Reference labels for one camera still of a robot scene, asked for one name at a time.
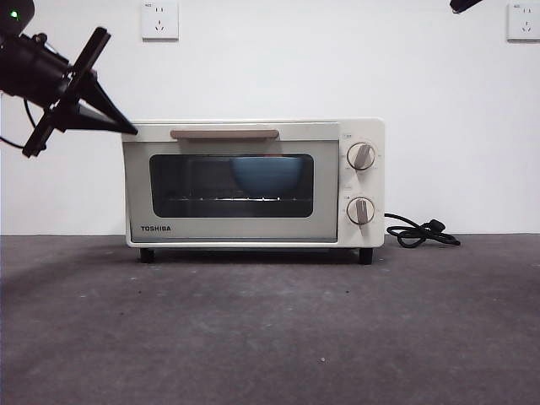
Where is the white wall socket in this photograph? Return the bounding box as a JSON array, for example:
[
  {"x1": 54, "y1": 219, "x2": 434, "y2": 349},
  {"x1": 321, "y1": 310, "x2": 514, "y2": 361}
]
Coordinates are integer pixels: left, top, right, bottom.
[
  {"x1": 141, "y1": 2, "x2": 180, "y2": 43},
  {"x1": 506, "y1": 3, "x2": 540, "y2": 43}
]

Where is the blue ribbed bowl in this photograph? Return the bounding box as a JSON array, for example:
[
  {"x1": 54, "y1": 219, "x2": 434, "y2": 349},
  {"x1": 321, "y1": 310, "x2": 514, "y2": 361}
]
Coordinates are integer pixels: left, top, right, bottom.
[{"x1": 229, "y1": 156, "x2": 304, "y2": 200}]

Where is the black oven power cable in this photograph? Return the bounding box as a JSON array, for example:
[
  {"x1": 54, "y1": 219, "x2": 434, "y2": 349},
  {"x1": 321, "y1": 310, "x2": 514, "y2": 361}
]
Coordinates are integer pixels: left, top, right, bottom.
[{"x1": 384, "y1": 213, "x2": 462, "y2": 249}]

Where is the cream round oven knob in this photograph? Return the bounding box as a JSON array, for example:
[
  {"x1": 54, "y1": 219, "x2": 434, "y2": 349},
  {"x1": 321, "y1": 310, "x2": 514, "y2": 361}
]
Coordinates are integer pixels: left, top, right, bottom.
[
  {"x1": 346, "y1": 142, "x2": 378, "y2": 172},
  {"x1": 346, "y1": 196, "x2": 376, "y2": 231}
]

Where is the metal wire oven rack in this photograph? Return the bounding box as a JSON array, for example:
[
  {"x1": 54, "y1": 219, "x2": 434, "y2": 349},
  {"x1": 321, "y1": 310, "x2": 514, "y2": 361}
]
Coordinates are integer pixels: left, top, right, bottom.
[{"x1": 168, "y1": 194, "x2": 311, "y2": 203}]

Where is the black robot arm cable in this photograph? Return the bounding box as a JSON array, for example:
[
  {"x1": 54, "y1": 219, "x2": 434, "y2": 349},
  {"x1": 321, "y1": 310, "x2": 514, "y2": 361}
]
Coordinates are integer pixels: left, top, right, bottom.
[{"x1": 0, "y1": 99, "x2": 37, "y2": 149}]

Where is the cream toaster oven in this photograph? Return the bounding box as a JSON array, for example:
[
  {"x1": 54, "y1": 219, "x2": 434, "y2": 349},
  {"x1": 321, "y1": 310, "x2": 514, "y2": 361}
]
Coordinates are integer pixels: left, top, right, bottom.
[{"x1": 121, "y1": 116, "x2": 386, "y2": 266}]

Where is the glass oven door with handle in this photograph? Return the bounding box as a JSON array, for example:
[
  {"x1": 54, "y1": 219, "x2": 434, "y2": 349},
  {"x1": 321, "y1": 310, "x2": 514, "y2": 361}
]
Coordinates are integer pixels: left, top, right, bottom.
[{"x1": 121, "y1": 121, "x2": 341, "y2": 245}]

